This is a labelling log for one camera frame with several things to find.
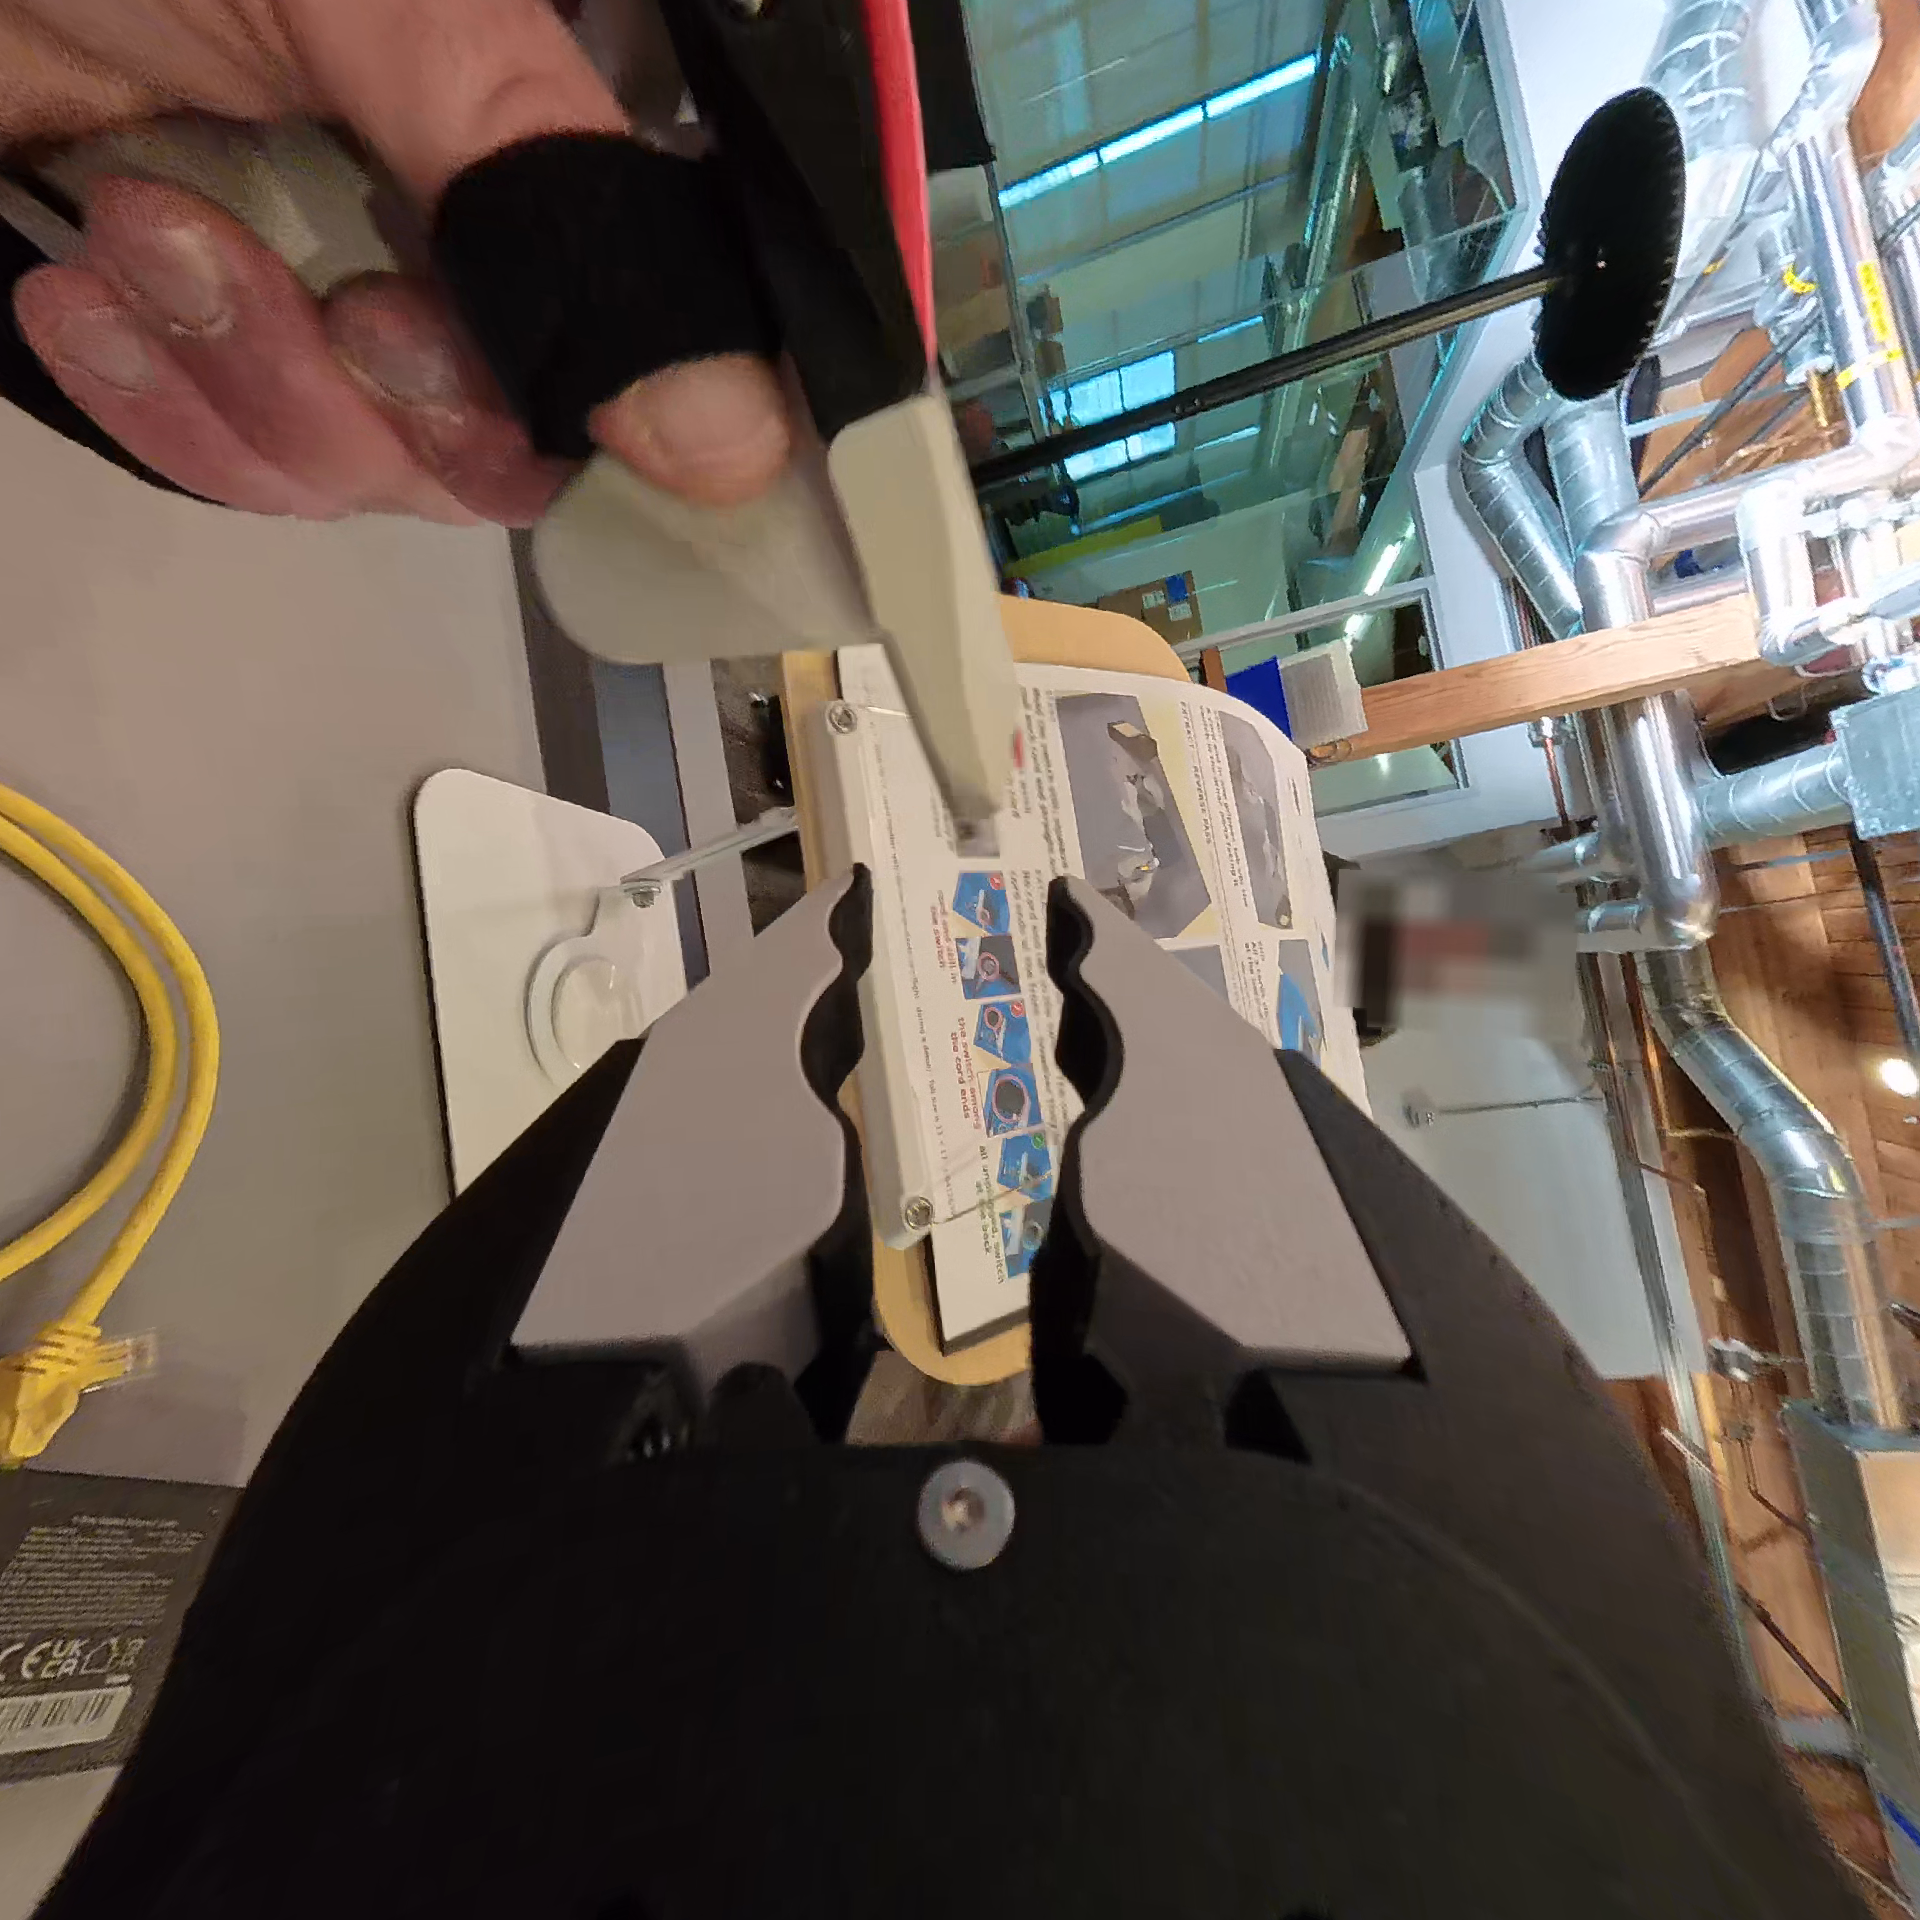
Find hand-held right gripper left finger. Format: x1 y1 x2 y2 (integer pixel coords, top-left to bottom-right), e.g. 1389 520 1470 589
510 864 877 1384

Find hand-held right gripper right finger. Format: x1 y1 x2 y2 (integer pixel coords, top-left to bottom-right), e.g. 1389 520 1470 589
1032 876 1430 1445

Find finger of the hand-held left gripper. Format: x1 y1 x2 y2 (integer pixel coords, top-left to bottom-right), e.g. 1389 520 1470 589
528 385 1010 859

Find red ethernet cable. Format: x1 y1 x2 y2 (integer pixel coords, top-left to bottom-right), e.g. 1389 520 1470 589
860 0 1034 859

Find black ethernet switch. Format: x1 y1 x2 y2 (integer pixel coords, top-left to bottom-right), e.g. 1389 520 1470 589
0 1476 249 1787

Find person's left hand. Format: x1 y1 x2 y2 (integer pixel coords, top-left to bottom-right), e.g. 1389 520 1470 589
0 0 797 527

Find wooden board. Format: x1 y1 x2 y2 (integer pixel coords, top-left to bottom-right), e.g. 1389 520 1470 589
795 595 1202 1392

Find printed instruction sheet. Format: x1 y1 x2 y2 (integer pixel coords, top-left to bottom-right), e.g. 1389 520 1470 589
817 680 1374 1353

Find white vent box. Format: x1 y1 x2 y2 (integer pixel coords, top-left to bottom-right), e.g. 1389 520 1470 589
1283 644 1370 747

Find silver ceiling ducts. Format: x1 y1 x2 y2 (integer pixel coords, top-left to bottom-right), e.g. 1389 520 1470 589
1462 0 1920 1427

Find wooden beam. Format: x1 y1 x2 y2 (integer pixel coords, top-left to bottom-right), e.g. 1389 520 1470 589
1320 597 1864 752

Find grey metal junction box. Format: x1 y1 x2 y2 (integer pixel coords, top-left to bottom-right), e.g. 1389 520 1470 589
1830 697 1920 841

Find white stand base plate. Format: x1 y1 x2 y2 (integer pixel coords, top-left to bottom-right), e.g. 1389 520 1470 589
412 765 805 1201

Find yellow ethernet cable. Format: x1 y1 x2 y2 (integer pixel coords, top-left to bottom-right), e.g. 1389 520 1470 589
0 780 221 1469

